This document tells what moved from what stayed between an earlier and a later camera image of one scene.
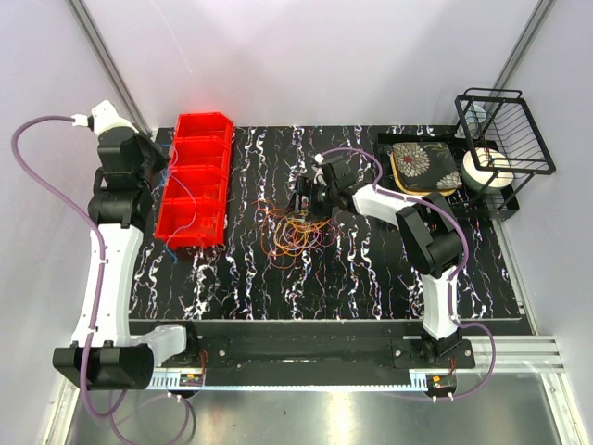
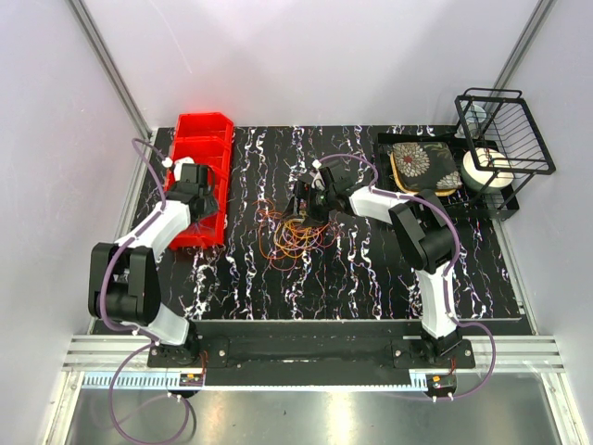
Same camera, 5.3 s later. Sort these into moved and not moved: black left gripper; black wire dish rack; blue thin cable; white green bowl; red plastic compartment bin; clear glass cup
Moved: blue thin cable; black left gripper
Not moved: black wire dish rack; white green bowl; clear glass cup; red plastic compartment bin
